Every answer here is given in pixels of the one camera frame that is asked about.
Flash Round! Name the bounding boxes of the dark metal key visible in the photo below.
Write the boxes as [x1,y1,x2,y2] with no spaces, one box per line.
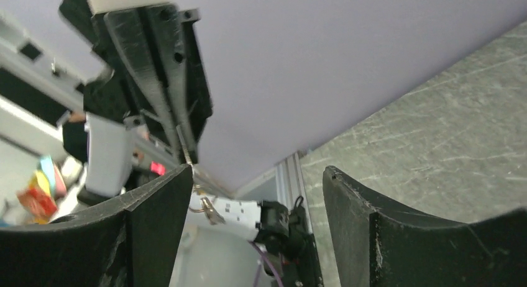
[176,125,194,166]

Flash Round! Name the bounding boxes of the light metal key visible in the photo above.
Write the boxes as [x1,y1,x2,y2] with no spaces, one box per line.
[188,184,226,226]

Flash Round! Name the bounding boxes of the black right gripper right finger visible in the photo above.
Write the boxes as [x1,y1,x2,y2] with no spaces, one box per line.
[323,166,526,286]

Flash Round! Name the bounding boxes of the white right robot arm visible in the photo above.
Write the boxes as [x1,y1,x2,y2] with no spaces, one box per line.
[1,165,526,286]

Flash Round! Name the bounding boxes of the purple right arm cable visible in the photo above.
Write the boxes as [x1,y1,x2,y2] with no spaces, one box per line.
[249,242,285,287]

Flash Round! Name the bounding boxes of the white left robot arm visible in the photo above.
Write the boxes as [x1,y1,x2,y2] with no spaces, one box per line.
[59,0,213,204]

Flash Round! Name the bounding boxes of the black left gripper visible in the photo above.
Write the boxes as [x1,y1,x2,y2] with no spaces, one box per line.
[59,0,213,163]

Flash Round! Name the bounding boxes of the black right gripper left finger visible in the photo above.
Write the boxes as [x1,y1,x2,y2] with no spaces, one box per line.
[1,165,193,286]

